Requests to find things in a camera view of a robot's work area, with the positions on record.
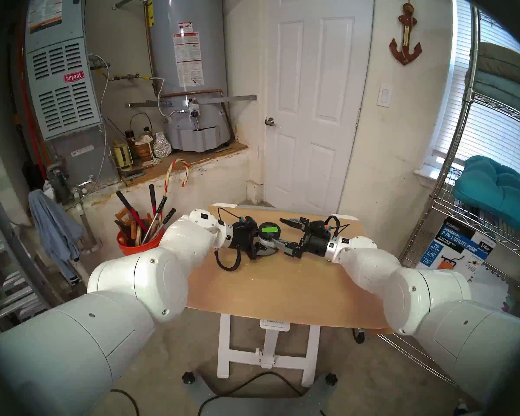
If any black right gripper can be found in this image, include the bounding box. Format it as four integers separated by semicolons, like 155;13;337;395
271;218;332;259

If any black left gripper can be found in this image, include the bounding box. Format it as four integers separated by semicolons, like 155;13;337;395
232;218;278;260

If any gray robot base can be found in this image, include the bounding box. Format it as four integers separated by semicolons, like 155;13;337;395
184;370;338;416

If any folding table with board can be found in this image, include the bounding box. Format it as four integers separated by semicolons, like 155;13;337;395
185;205;393;333

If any black grip steel rod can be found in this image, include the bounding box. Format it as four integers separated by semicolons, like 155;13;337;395
142;196;168;243
149;208;176;242

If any striped candy cane decoration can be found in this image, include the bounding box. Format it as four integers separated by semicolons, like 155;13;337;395
164;159;190;199

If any plywood platform board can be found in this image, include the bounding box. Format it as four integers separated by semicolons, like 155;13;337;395
121;140;248;188

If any white folding table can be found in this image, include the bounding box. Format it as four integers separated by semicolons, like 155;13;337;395
210;203;360;387

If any white panel door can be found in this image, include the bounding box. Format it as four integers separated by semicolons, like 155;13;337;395
264;0;375;215

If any crumpled aluminium foil bundle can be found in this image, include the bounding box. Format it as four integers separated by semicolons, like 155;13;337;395
153;132;172;159

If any pale yellow jug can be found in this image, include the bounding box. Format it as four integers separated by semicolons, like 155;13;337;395
112;142;134;173

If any utility pump carton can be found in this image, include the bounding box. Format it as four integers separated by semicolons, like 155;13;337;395
416;216;497;281

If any gray water heater tank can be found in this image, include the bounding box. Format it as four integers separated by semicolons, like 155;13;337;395
144;0;235;153

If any white zigzag edged sheet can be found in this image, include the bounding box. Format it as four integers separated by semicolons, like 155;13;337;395
468;266;516;309

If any blue hanging towel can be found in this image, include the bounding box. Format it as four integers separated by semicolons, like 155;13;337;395
28;189;85;286

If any gas pipe with yellow valve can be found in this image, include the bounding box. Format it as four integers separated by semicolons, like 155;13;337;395
107;72;153;82

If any teal tufted cushion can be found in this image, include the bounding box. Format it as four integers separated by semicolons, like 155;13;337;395
453;155;520;240

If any window with white blinds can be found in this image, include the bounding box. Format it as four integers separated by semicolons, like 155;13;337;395
422;0;520;190

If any gray Bryant furnace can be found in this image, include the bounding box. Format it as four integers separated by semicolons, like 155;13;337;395
25;0;117;190

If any aluminium ladder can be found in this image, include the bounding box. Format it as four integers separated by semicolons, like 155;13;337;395
0;168;70;338

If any pale teal folded cushion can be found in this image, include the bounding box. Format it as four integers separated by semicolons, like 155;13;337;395
465;68;520;122

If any olive gray folded cushion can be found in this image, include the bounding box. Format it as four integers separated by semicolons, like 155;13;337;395
477;42;520;84

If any black coiled cable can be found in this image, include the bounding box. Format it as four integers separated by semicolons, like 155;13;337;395
214;245;242;272

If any black floor cable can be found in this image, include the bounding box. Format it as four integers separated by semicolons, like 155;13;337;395
110;389;140;416
198;370;304;416

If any wooden saw handle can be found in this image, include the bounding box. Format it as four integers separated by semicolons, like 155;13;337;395
114;207;137;247

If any wicker basket with handle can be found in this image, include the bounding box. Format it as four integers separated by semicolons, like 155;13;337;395
129;113;156;162

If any flexible corrugated steel hose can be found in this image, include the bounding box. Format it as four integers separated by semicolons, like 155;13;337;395
149;76;187;118

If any wooden anchor wall decoration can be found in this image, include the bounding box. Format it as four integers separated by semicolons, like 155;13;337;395
389;0;423;65

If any chrome wire shelf rack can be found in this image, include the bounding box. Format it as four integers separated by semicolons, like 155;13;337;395
379;3;520;385

